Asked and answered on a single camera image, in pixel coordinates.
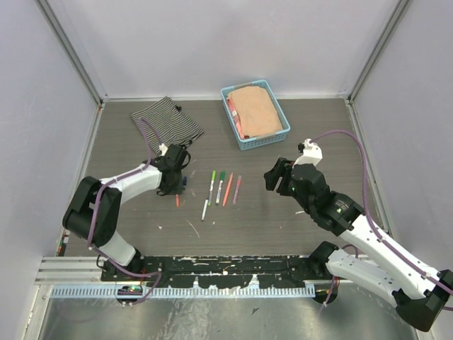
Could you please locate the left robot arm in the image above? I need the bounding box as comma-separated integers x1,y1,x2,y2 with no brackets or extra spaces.
62,144,190,281

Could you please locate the white marker green end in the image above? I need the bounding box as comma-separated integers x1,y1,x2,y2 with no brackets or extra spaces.
215,179,224,205

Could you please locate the light blue plastic basket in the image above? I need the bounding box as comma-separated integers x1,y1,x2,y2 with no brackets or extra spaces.
221,79,290,151

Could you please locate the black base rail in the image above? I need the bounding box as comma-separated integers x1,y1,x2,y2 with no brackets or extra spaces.
101,253,340,290

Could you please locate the purple highlighter pen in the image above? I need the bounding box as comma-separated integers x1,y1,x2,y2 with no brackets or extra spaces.
233,181,241,205

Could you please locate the salmon orange pen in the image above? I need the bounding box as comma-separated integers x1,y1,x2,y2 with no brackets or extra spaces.
222,172,234,207

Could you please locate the grey slotted cable duct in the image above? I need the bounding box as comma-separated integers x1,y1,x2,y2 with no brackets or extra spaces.
50,283,316,299

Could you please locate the peach folded towel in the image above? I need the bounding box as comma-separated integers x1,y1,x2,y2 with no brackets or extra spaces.
226,86,282,140

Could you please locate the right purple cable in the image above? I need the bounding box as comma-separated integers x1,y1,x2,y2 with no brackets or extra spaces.
307,130,453,312

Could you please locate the black white striped cloth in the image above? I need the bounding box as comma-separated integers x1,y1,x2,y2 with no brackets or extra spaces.
130,96,204,156

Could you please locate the white pen lime end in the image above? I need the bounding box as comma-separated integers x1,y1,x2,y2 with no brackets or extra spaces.
207,177,215,206

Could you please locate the white pen blue end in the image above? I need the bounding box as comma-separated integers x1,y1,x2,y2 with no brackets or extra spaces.
201,198,209,222

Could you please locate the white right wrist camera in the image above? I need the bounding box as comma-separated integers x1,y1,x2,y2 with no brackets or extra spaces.
293,139,323,166

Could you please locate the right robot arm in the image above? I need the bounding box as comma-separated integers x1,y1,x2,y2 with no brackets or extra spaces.
264,158,452,332

